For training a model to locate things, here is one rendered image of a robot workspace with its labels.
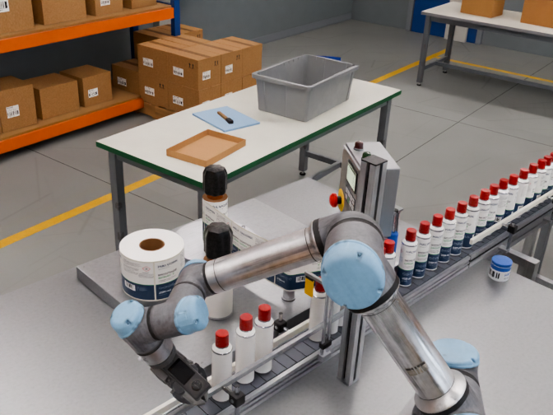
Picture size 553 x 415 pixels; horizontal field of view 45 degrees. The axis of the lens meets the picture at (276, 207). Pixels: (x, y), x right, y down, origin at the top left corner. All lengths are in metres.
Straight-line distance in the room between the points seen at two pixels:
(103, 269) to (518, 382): 1.33
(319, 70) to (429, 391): 3.12
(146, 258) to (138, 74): 4.14
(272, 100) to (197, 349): 2.19
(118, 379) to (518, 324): 1.25
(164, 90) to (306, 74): 1.87
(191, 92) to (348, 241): 4.48
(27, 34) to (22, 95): 0.48
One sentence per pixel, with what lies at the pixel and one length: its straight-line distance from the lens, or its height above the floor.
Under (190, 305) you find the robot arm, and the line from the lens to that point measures 1.38.
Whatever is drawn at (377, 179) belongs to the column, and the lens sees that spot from 1.58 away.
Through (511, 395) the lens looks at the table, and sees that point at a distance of 2.02.
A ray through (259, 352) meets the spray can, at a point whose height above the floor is 0.95.
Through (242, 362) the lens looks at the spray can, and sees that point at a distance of 1.77.
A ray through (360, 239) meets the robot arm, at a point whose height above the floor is 1.50.
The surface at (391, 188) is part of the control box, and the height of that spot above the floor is 1.42.
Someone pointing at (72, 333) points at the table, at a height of 0.83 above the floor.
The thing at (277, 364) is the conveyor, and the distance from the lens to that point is 1.89.
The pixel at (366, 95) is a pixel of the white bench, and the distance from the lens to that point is 4.32.
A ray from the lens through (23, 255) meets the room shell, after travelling 4.16.
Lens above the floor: 2.12
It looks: 28 degrees down
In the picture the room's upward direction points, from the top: 3 degrees clockwise
